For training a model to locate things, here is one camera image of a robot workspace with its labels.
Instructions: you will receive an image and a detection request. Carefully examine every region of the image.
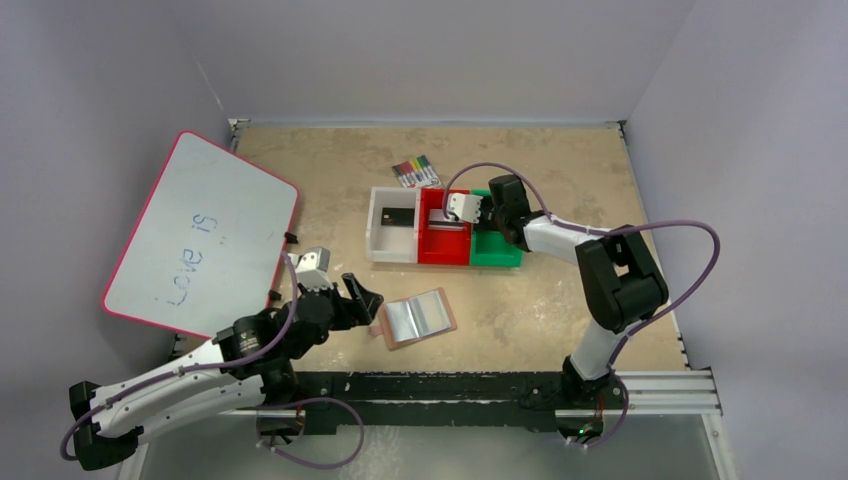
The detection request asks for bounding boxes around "pink leather card holder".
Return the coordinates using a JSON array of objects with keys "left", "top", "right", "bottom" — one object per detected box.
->
[{"left": 368, "top": 288, "right": 458, "bottom": 351}]

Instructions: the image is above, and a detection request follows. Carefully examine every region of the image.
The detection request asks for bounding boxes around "green plastic bin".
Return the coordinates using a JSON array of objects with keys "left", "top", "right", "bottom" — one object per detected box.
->
[{"left": 469, "top": 221, "right": 523, "bottom": 268}]

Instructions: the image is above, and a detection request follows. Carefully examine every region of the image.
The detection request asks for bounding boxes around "red plastic bin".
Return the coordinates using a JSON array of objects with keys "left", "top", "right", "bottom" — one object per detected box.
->
[{"left": 417, "top": 188, "right": 472, "bottom": 266}]

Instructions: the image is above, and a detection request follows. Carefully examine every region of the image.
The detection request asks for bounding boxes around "white plastic bin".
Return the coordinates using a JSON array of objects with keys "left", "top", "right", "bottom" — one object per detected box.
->
[{"left": 365, "top": 187, "right": 420, "bottom": 264}]

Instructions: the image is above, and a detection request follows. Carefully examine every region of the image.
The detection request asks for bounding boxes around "red framed whiteboard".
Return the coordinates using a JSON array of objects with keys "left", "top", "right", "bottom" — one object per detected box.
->
[{"left": 101, "top": 131, "right": 299, "bottom": 337}]

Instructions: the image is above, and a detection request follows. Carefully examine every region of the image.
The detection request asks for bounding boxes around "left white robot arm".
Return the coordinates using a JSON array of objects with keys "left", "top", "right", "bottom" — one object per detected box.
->
[{"left": 60, "top": 273, "right": 384, "bottom": 471}]

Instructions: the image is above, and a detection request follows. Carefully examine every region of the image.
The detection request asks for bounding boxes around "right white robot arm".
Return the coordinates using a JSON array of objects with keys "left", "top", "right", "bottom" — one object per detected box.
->
[{"left": 481, "top": 175, "right": 669, "bottom": 407}]

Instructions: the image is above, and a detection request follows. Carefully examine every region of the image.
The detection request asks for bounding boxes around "silver credit card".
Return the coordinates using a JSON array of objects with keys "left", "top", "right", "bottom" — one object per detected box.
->
[{"left": 427, "top": 209, "right": 465, "bottom": 231}]

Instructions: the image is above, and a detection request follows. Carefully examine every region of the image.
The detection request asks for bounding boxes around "black credit card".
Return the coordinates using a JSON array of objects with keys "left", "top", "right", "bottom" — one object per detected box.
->
[{"left": 380, "top": 207, "right": 416, "bottom": 228}]

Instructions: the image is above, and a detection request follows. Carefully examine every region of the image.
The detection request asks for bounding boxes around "pack of coloured markers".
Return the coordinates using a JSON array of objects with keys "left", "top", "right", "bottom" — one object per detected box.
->
[{"left": 391, "top": 155, "right": 442, "bottom": 188}]

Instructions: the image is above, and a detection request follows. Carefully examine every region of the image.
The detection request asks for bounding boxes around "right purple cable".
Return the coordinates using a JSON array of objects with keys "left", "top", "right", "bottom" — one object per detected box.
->
[{"left": 442, "top": 162, "right": 722, "bottom": 372}]

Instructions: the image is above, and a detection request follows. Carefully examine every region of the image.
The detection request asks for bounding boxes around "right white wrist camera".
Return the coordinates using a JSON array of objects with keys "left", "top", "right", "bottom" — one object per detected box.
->
[{"left": 445, "top": 193, "right": 483, "bottom": 224}]

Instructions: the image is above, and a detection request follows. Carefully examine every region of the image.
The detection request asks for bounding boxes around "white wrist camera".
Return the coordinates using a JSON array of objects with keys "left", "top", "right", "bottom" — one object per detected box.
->
[
  {"left": 445, "top": 193, "right": 483, "bottom": 224},
  {"left": 295, "top": 247, "right": 335, "bottom": 293}
]

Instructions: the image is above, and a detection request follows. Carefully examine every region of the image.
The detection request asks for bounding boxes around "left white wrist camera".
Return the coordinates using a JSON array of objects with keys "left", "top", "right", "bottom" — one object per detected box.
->
[{"left": 295, "top": 247, "right": 335, "bottom": 293}]

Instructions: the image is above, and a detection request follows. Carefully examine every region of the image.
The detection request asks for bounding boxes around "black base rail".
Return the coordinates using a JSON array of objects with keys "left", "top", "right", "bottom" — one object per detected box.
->
[{"left": 261, "top": 371, "right": 625, "bottom": 435}]

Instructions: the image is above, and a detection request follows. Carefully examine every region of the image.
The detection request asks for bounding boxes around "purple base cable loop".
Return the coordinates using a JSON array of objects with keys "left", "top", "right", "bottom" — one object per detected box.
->
[{"left": 255, "top": 396, "right": 366, "bottom": 470}]

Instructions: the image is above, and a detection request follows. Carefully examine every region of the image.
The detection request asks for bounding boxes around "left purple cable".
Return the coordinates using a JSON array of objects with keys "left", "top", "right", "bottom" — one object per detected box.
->
[{"left": 59, "top": 251, "right": 301, "bottom": 462}]

